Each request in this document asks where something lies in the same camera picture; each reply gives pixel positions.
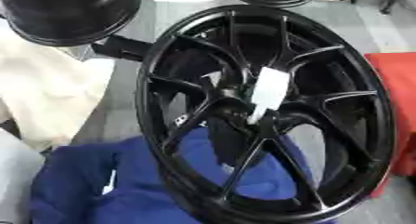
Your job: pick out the black bracket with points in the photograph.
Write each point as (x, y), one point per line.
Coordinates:
(122, 48)

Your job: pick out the red cloth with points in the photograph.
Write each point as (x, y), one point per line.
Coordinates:
(398, 110)

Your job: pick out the black spoked wheel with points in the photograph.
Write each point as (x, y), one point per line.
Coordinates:
(355, 147)

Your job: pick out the cream cloth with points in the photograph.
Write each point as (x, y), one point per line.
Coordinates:
(43, 88)

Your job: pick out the white pin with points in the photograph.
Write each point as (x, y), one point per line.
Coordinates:
(269, 89)

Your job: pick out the blue cloth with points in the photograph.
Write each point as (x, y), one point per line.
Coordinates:
(97, 184)

